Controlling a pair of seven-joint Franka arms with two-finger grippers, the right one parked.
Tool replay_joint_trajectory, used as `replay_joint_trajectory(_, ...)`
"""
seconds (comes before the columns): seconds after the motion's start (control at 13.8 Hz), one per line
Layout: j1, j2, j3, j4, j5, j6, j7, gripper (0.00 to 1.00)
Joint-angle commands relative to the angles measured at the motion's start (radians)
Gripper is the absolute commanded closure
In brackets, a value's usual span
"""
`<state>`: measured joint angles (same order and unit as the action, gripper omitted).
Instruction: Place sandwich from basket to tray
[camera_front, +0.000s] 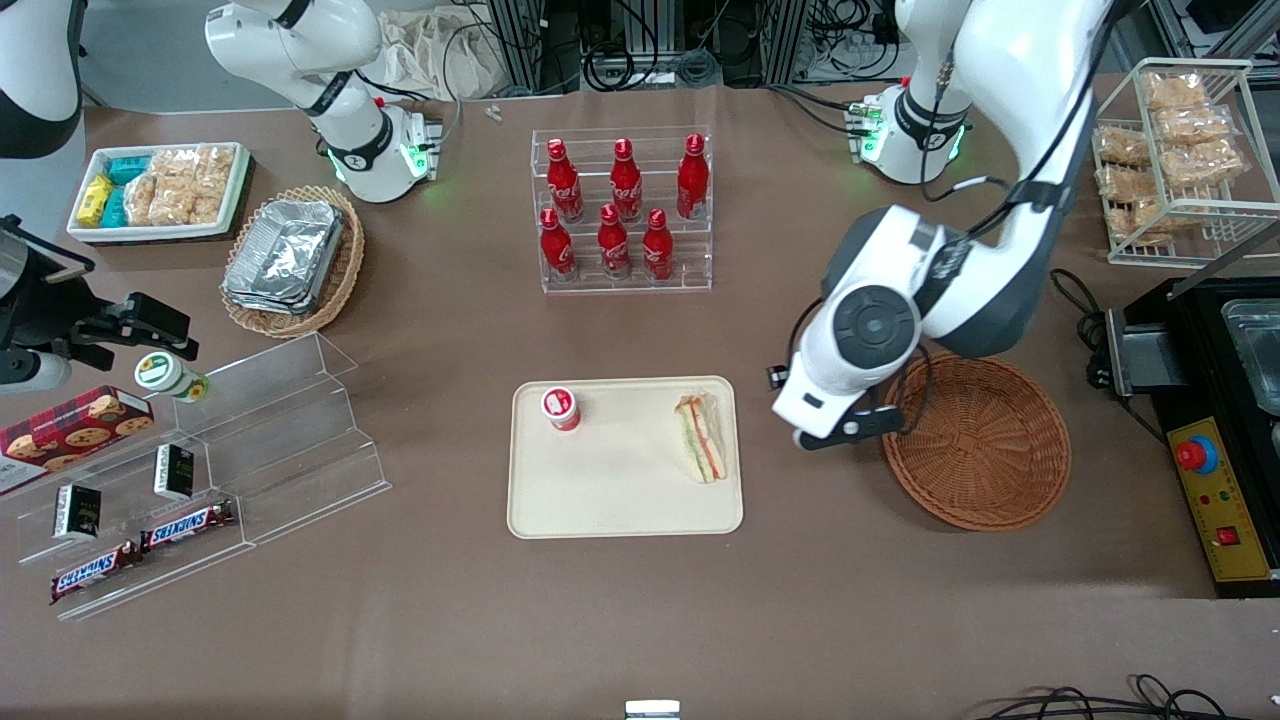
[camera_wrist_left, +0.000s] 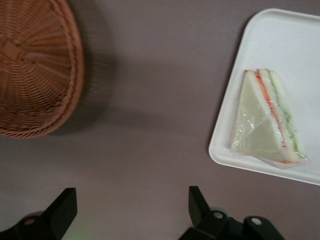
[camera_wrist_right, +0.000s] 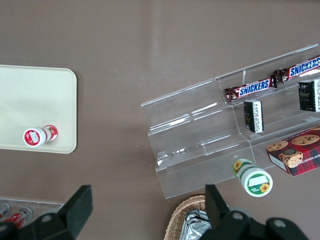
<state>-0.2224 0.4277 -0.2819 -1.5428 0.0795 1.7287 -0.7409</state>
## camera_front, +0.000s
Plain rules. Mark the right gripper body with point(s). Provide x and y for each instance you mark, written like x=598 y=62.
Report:
x=42 y=302

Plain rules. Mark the triangle sandwich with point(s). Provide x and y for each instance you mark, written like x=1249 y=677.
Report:
x=703 y=440

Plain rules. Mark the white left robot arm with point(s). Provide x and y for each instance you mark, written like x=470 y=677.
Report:
x=1000 y=270

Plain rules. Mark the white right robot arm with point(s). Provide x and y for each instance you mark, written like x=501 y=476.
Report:
x=300 y=50

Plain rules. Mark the white rectangular snack tray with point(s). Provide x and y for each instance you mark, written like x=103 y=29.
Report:
x=90 y=232

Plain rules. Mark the round brown wicker basket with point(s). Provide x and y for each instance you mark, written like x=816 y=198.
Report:
x=980 y=450

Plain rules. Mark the oval tan wicker basket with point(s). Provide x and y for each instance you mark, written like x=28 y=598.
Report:
x=340 y=280

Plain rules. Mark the beige plastic tray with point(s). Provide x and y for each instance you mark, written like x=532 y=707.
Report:
x=620 y=490

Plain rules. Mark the white cup with green lid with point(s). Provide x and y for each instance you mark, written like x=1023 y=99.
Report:
x=165 y=375

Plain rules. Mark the red plaid cookie box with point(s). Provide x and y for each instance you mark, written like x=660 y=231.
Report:
x=70 y=435

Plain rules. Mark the yellow snack packet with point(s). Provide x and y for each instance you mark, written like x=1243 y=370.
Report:
x=94 y=200

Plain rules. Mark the teal snack packet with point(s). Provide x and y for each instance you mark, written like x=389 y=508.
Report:
x=128 y=169
x=114 y=208

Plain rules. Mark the clear bag of rice crackers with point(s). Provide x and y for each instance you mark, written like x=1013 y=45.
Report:
x=173 y=190
x=212 y=185
x=142 y=200

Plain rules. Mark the small black box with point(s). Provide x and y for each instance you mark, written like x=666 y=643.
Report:
x=173 y=472
x=76 y=512

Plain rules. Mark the stacked aluminium foil containers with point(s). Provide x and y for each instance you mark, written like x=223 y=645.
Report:
x=285 y=255

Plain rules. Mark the Snickers chocolate bar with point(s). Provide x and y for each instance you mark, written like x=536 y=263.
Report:
x=187 y=526
x=94 y=573

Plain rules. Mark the clear acrylic step shelf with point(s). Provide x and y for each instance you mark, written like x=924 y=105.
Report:
x=290 y=450

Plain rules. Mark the clear acrylic bottle rack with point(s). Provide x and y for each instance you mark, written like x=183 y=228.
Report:
x=690 y=255

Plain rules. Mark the red cola bottle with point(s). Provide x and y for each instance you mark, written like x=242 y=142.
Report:
x=626 y=185
x=692 y=180
x=557 y=250
x=657 y=250
x=564 y=185
x=614 y=245

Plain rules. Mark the red cup with white lid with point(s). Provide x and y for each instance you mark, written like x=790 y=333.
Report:
x=561 y=407

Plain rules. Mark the small white block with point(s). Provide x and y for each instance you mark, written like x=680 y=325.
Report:
x=652 y=710

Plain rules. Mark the clear bag of fried snacks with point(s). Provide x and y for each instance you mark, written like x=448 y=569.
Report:
x=1135 y=222
x=1122 y=146
x=1200 y=165
x=1172 y=90
x=1192 y=126
x=1122 y=183

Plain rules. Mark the black appliance with metal pan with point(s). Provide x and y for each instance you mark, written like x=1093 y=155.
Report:
x=1195 y=340

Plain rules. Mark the yellow emergency stop control box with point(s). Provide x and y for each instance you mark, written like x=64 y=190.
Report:
x=1235 y=520

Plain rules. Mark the white cloth bag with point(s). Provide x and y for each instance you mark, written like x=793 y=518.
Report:
x=440 y=55

